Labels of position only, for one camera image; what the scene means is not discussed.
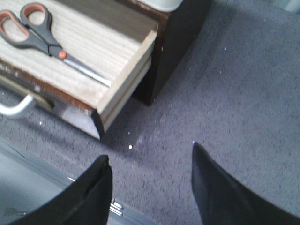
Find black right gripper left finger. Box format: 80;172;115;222
12;155;113;225

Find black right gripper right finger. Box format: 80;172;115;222
191;142;300;225

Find dark wooden drawer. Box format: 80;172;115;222
0;0;158;139

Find grey orange handled scissors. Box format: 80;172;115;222
0;2;112;87

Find dark brown wooden cabinet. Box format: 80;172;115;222
121;0;212;105

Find silver metal curved handle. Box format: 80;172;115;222
0;94;35;118

